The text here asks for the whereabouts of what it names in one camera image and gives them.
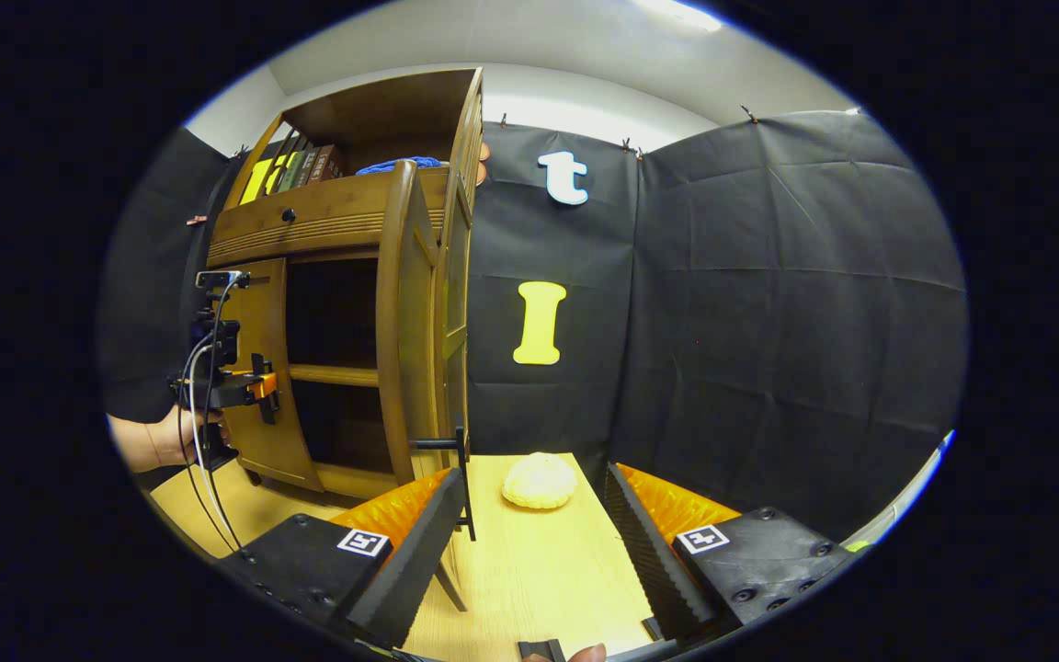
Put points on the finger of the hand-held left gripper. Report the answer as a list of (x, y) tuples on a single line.
[(263, 386)]

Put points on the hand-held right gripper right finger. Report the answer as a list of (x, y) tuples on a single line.
[(649, 552)]

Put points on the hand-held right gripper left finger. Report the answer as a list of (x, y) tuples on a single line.
[(415, 561)]

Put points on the wooden cabinet door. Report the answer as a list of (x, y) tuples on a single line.
[(405, 322), (263, 386)]

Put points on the wooden double-door shoe cabinet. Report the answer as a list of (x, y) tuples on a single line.
[(382, 115)]

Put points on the yellow round bun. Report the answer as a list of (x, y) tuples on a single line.
[(540, 481)]

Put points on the wooden drawer with black knob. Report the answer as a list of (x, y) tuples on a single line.
[(327, 216)]

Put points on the reddish brown book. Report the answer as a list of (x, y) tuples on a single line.
[(327, 163)]

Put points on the blue folded towel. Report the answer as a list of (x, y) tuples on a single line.
[(401, 165)]

